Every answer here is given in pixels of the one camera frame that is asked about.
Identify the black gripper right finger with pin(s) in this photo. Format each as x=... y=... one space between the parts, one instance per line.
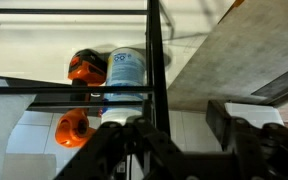
x=260 y=153

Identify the white wipes canister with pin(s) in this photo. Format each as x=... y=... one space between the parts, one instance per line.
x=125 y=71

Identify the orange and black tool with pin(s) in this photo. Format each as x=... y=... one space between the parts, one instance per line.
x=84 y=70

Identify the black metal shoe rack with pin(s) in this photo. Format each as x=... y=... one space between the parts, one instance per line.
x=157 y=66

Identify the black padded bench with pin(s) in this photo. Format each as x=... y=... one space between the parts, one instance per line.
x=280 y=85

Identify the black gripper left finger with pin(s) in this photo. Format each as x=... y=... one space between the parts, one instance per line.
x=124 y=150

